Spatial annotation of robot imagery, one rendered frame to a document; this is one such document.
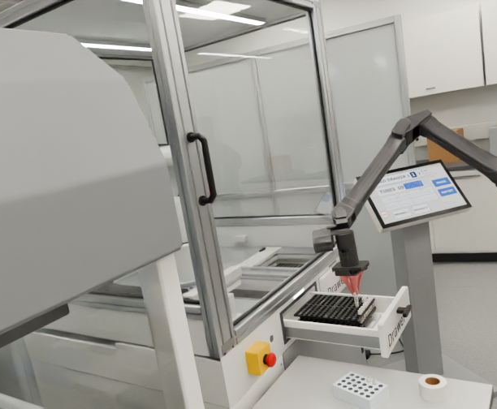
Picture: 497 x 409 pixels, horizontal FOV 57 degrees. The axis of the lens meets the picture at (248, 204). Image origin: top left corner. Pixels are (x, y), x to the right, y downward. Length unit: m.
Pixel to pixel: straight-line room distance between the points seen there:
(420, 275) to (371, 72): 1.34
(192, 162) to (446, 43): 3.80
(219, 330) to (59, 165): 0.77
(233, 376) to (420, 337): 1.53
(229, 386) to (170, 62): 0.86
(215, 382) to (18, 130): 0.93
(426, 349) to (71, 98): 2.37
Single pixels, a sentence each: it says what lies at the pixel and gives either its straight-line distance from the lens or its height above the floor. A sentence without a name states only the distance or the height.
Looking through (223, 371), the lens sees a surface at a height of 0.91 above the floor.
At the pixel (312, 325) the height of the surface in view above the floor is 0.89.
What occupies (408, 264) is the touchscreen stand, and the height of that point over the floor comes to 0.71.
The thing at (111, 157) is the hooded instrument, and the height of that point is 1.53.
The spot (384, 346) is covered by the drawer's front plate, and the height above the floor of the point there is 0.86.
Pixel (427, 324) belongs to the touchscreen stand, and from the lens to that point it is 2.70.
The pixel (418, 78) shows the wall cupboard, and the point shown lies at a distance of 4.75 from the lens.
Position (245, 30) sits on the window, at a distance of 1.52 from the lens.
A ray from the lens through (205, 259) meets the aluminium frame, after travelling 1.20.
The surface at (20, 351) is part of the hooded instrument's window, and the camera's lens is 0.61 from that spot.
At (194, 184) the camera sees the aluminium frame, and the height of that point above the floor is 1.41.
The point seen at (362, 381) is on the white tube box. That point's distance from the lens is 1.40.
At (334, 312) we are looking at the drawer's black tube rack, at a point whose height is 0.90.
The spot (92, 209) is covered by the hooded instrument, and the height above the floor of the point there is 1.46.
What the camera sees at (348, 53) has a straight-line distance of 3.20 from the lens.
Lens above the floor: 1.54
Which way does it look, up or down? 10 degrees down
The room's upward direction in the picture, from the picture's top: 9 degrees counter-clockwise
